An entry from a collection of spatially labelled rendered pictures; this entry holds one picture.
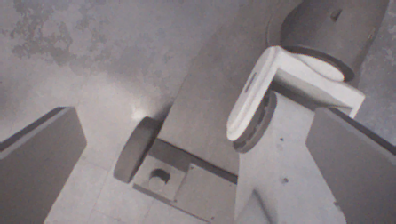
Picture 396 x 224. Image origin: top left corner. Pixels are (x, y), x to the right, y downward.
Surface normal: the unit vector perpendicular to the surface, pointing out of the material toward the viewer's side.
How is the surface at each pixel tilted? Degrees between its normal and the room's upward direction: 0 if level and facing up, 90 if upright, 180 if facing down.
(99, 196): 0
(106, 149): 0
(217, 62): 0
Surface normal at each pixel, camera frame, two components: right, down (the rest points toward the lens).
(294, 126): 0.31, -0.52
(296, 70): 0.01, 0.11
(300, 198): 0.38, -0.68
